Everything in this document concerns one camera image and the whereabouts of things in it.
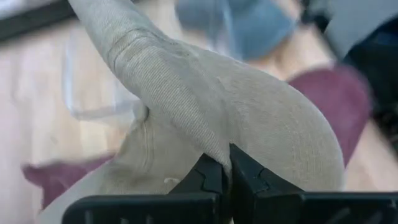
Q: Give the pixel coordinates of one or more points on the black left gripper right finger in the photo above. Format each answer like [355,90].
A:
[267,202]

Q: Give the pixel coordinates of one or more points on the black table frame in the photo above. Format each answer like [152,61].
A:
[34,20]

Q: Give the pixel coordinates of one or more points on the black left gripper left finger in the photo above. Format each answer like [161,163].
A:
[199,205]

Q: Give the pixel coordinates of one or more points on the blue hat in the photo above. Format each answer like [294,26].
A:
[255,28]

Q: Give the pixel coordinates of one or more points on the grey hat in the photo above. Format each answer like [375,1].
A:
[351,21]

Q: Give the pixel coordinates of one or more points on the clear plastic container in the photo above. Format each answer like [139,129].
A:
[93,113]

